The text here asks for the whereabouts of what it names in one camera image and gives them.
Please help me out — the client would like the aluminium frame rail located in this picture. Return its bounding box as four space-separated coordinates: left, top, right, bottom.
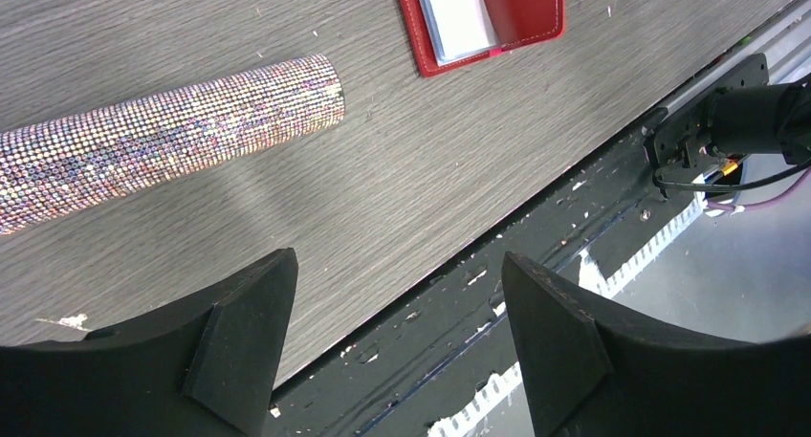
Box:
656 0 810 113

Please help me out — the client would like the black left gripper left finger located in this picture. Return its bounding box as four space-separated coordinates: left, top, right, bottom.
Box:
1 249 298 436

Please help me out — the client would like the glittery sequin tube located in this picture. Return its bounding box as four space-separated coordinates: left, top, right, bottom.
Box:
1 55 345 234

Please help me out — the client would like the red leather card holder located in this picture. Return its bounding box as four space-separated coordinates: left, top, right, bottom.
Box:
399 0 565 77

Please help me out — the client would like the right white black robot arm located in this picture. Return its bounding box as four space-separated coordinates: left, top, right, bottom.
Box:
700 81 810 165

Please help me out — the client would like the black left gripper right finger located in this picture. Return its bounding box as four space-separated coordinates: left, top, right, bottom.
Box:
502 252 810 436

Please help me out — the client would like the white slotted cable duct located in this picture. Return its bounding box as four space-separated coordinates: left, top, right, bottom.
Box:
427 198 706 437

